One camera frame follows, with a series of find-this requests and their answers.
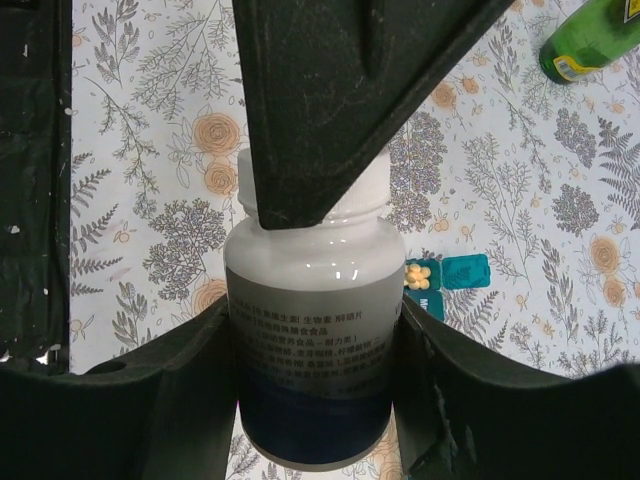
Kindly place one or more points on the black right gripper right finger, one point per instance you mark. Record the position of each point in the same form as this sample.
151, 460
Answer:
464, 411

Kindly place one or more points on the teal weekly pill organizer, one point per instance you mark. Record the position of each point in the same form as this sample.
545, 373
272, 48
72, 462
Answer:
449, 274

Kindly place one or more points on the black table front rail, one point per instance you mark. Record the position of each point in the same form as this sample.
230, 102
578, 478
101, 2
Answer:
35, 180

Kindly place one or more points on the yellow pills in organizer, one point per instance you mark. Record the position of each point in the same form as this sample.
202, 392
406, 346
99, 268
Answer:
417, 277

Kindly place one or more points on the floral patterned table mat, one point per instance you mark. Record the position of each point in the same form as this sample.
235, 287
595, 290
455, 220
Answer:
541, 178

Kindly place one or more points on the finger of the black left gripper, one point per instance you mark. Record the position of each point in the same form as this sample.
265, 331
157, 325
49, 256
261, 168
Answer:
328, 83

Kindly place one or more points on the green glass bottle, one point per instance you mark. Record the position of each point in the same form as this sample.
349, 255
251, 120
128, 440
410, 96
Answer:
594, 36

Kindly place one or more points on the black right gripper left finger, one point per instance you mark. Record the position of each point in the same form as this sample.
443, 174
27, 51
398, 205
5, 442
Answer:
162, 411

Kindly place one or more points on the white pill bottle blue label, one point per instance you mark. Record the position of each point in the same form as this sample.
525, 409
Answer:
313, 312

